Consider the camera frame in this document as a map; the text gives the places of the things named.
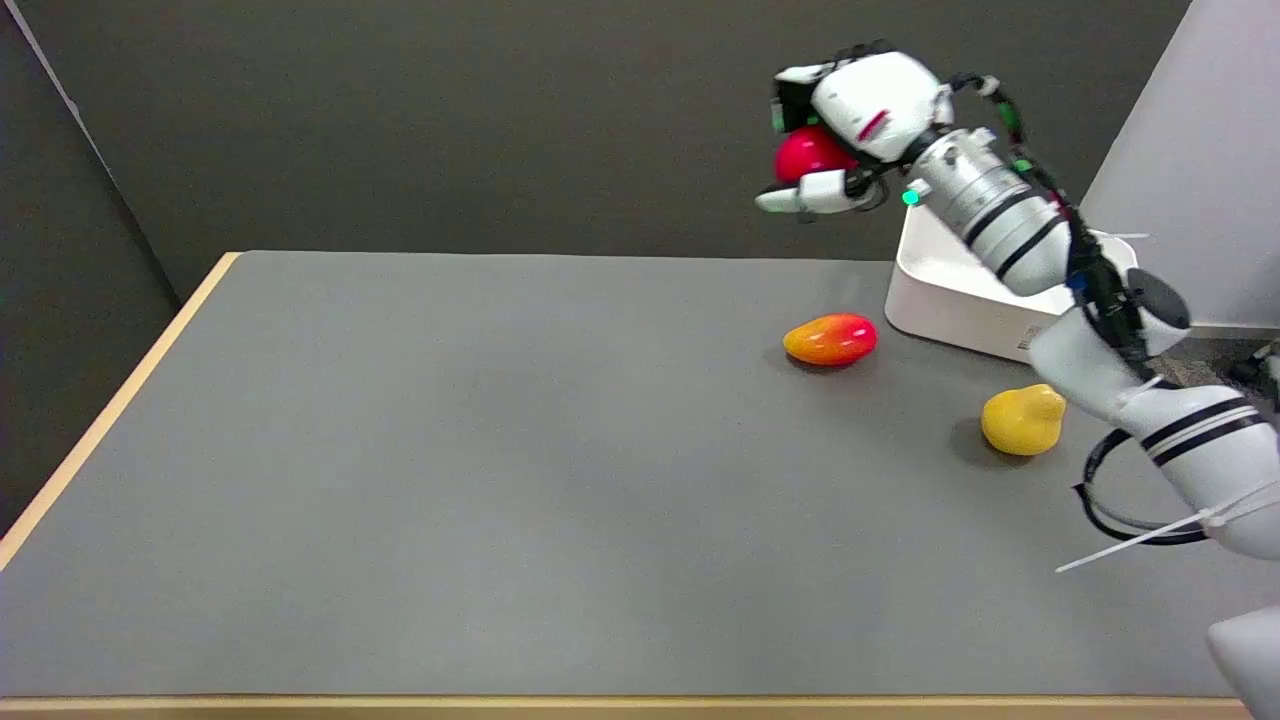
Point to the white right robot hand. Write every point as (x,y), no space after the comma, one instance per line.
(880,105)

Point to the red pomegranate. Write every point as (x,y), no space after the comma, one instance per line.
(806,155)

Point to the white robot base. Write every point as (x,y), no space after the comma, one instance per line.
(1248,655)

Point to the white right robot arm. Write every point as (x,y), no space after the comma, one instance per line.
(1090,330)

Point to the white plastic box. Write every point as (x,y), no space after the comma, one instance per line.
(950,290)

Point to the orange red mango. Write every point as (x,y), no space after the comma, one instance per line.
(830,339)

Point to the yellow pear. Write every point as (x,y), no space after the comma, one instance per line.
(1020,420)

